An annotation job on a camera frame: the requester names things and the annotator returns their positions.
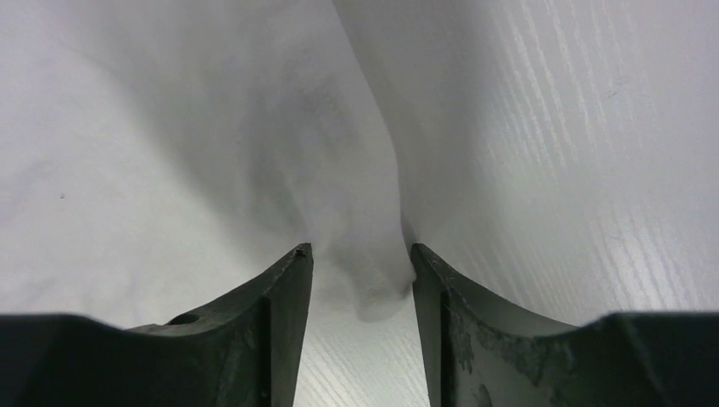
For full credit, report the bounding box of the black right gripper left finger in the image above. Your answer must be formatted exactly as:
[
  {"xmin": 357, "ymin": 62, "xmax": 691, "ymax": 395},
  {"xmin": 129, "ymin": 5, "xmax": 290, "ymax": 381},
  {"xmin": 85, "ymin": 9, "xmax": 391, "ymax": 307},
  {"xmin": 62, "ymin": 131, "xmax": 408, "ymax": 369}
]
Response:
[{"xmin": 1, "ymin": 243, "xmax": 313, "ymax": 406}]

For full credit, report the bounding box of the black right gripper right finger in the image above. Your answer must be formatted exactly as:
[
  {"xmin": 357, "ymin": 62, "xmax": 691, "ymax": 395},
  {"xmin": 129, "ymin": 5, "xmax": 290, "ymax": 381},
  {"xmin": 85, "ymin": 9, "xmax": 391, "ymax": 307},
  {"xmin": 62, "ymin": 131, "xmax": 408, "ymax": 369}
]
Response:
[{"xmin": 410, "ymin": 243, "xmax": 718, "ymax": 406}]

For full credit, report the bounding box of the white t-shirt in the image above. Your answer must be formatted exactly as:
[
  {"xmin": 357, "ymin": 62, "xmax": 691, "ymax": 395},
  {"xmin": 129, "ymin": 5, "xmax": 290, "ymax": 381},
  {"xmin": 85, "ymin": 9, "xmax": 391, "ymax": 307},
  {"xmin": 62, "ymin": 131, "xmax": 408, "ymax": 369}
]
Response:
[{"xmin": 1, "ymin": 1, "xmax": 413, "ymax": 326}]

